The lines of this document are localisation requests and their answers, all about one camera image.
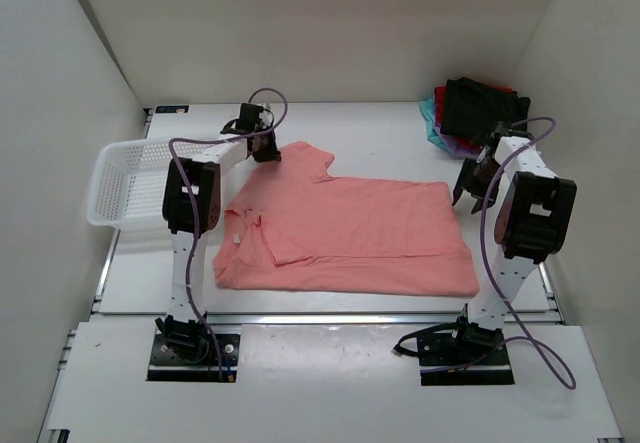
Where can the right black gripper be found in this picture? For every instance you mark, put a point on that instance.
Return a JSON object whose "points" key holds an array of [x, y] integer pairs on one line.
{"points": [[465, 183]]}

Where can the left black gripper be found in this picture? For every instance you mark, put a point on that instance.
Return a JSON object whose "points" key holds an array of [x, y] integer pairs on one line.
{"points": [[271, 155]]}

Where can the pink t shirt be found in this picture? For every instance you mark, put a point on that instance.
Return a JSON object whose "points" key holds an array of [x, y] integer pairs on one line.
{"points": [[294, 227]]}

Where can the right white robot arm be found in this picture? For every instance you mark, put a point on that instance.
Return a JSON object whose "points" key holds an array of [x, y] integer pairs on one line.
{"points": [[524, 209]]}

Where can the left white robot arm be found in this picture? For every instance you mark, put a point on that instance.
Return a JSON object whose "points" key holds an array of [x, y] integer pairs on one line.
{"points": [[192, 207]]}

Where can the purple folded t shirt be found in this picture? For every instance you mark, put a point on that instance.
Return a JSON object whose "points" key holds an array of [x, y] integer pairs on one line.
{"points": [[456, 147]]}

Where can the black folded t shirt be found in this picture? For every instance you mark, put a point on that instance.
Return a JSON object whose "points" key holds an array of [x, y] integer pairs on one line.
{"points": [[472, 110]]}

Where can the teal folded t shirt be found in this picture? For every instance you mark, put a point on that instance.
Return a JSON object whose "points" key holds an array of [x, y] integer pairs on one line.
{"points": [[427, 110]]}

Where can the red folded t shirt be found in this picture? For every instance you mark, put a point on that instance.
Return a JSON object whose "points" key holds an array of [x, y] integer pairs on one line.
{"points": [[439, 99]]}

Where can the white plastic basket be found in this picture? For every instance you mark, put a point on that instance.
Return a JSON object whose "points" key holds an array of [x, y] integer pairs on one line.
{"points": [[128, 184]]}

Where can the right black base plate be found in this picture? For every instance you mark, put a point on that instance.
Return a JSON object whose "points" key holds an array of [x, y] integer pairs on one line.
{"points": [[458, 354]]}

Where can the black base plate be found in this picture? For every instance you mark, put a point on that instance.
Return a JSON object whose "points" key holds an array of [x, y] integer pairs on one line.
{"points": [[458, 354], [194, 360]]}

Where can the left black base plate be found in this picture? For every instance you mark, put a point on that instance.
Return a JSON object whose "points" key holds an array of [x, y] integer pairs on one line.
{"points": [[194, 360]]}

